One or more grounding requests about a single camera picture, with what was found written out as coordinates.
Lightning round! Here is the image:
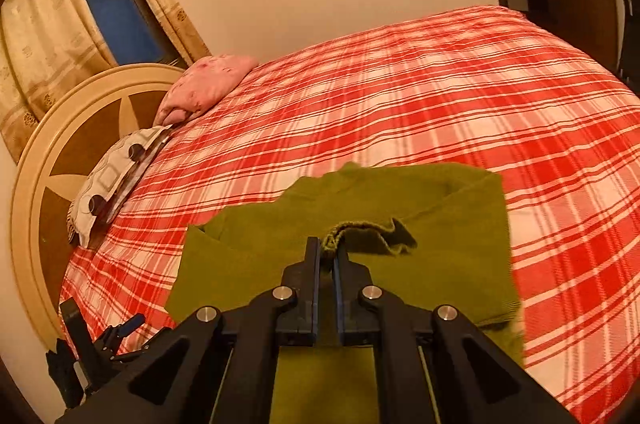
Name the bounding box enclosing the dark chair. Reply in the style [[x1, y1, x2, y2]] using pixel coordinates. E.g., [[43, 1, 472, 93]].
[[616, 0, 640, 86]]

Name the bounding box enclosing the green knit sweater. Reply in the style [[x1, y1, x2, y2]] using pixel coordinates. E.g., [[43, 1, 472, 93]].
[[165, 161, 526, 424]]

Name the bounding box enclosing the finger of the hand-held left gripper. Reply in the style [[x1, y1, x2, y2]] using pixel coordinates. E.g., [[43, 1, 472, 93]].
[[97, 313, 173, 362]]

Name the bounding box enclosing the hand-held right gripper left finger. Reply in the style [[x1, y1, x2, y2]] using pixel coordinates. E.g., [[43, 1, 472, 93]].
[[55, 236, 321, 424]]

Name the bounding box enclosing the grey patterned pillow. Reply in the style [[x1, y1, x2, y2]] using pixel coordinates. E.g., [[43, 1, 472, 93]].
[[66, 125, 173, 250]]

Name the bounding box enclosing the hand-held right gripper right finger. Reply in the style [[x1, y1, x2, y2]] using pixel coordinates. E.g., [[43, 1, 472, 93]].
[[334, 245, 581, 424]]

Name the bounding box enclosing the window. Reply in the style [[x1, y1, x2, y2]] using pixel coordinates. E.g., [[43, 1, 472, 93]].
[[67, 0, 181, 67]]

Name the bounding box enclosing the pink pillow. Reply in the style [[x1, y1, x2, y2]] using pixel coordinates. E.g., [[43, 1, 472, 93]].
[[152, 53, 260, 127]]

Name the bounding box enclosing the bed with red plaid sheet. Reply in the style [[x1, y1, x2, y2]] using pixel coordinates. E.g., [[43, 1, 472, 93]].
[[59, 5, 640, 424]]

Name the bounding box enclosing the cream and brown headboard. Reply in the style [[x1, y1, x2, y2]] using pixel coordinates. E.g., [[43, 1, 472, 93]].
[[10, 63, 186, 350]]

